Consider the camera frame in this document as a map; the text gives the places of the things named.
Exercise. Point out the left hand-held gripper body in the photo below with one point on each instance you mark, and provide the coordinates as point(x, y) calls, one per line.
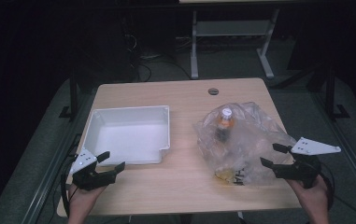
point(88, 179)

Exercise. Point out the clear plastic bag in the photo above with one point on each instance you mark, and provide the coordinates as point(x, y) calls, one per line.
point(253, 137)

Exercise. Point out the person's left hand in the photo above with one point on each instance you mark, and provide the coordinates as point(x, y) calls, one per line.
point(83, 199)

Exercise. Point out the white metal desk frame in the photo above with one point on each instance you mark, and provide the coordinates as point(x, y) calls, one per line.
point(194, 46)

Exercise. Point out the orange drink bottle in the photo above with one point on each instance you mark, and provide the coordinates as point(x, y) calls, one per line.
point(225, 124)

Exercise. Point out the grey metal rail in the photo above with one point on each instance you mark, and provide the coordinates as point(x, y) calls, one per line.
point(353, 158)
point(51, 174)

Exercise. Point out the white plastic tray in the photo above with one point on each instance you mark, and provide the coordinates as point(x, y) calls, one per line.
point(129, 137)

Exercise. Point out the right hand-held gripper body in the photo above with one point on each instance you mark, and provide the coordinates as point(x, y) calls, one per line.
point(303, 169)

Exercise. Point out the person's right hand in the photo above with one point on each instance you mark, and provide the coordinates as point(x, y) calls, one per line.
point(311, 196)

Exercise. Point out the grey round table grommet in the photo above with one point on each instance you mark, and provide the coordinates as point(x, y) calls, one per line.
point(213, 91)

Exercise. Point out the black metal stand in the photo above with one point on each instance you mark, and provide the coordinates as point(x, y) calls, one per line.
point(330, 93)
point(74, 93)

